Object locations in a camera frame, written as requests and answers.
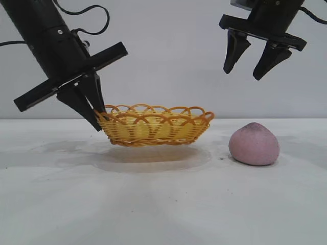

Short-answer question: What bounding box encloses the yellow woven plastic basket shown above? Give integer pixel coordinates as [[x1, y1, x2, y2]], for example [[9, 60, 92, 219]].
[[93, 103, 216, 149]]

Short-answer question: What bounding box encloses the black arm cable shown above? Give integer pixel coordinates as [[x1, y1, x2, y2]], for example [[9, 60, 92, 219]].
[[299, 6, 327, 26], [0, 40, 27, 48]]

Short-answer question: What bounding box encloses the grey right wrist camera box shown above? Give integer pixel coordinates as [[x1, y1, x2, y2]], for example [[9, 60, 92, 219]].
[[229, 0, 254, 12]]

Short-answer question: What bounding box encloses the black looped left gripper cable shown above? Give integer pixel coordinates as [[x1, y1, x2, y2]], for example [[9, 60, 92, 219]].
[[53, 0, 111, 35]]

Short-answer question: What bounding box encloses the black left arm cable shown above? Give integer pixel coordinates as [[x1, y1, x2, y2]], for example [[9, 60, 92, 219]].
[[0, 40, 27, 48]]

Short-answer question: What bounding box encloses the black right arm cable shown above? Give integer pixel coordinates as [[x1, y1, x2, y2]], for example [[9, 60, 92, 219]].
[[299, 6, 327, 26]]

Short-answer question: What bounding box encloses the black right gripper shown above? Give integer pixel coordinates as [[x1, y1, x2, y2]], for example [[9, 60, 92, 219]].
[[218, 0, 308, 81]]

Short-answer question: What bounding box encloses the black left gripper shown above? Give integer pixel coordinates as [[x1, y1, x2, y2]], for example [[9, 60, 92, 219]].
[[13, 23, 129, 132]]

